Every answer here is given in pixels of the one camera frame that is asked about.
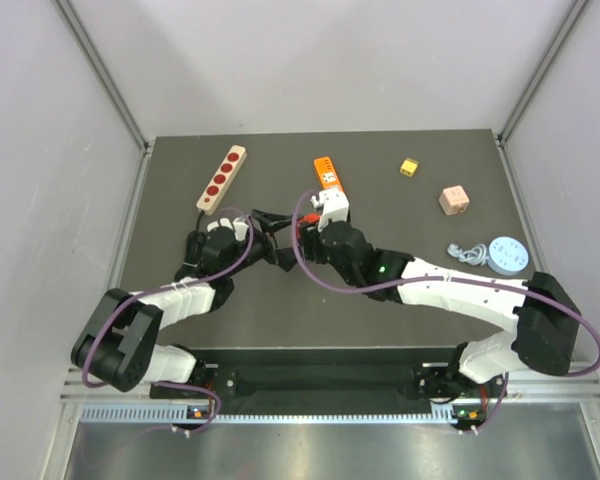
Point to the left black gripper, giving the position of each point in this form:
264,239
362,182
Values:
284,257

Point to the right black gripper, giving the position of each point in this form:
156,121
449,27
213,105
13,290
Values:
312,240

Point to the orange power strip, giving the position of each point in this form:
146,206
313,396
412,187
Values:
326,173

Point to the yellow cube charger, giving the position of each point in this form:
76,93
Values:
409,167

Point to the red plug adapter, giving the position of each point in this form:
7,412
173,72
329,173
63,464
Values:
309,220

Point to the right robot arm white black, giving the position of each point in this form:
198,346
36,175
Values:
535,318

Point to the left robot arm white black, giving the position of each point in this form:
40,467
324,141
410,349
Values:
118,346

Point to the white usb charger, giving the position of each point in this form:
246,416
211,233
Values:
237,228

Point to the beige red power strip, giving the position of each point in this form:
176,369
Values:
219,184

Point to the pink cube adapter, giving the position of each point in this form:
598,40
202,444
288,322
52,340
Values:
454,200

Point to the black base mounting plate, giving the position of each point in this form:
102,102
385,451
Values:
410,381

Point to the blue round power socket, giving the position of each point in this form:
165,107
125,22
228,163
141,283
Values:
507,256

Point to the grey slotted cable duct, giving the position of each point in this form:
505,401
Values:
192,414

